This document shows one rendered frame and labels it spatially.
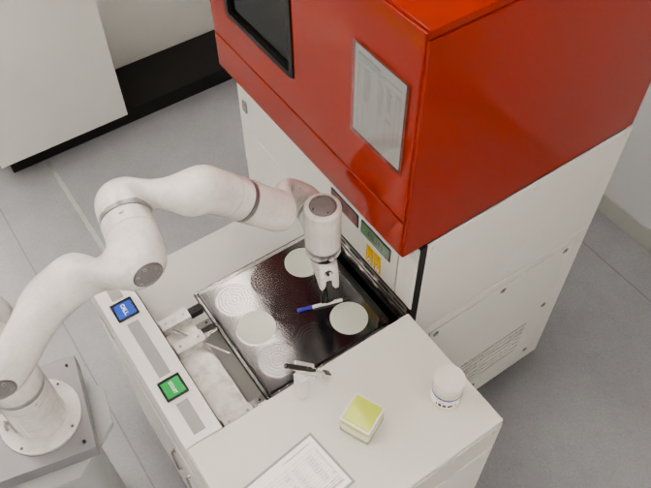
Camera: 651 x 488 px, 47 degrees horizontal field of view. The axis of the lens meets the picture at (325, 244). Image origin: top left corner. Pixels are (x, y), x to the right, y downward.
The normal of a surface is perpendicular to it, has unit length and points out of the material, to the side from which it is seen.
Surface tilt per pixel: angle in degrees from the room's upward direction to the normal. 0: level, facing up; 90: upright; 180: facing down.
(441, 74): 90
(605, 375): 0
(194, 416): 0
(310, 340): 0
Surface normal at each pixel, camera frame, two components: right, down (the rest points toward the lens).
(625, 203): -0.82, 0.45
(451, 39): 0.57, 0.65
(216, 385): 0.00, -0.61
